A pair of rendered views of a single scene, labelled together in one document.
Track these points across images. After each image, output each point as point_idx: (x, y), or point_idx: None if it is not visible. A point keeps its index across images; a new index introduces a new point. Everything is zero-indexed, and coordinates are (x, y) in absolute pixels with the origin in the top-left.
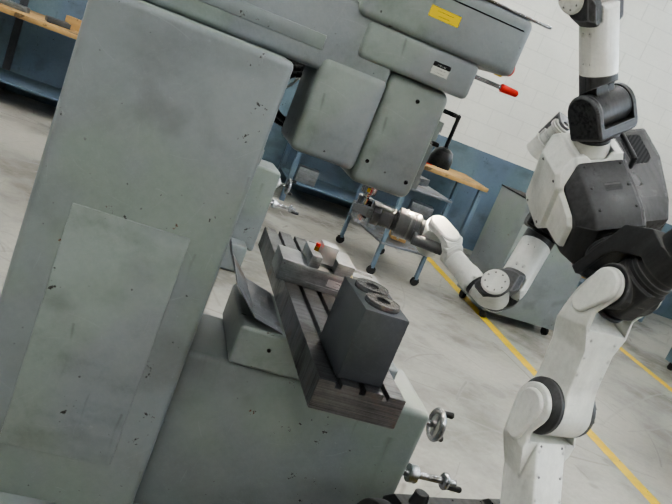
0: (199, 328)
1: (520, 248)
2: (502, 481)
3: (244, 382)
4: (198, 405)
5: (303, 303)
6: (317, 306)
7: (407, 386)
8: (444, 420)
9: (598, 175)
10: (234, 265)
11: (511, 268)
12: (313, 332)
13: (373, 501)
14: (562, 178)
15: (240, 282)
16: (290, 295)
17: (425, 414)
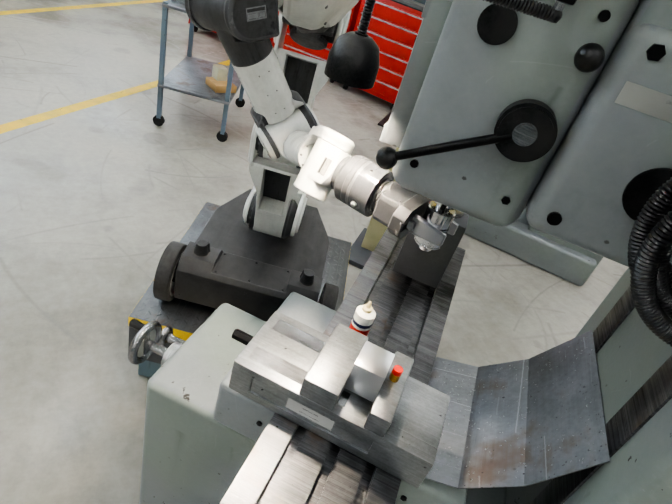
0: (487, 490)
1: (280, 70)
2: (286, 210)
3: None
4: None
5: (418, 350)
6: (396, 343)
7: (198, 344)
8: (157, 321)
9: None
10: (552, 348)
11: (295, 95)
12: (438, 297)
13: (336, 301)
14: None
15: (510, 391)
16: (431, 369)
17: (229, 304)
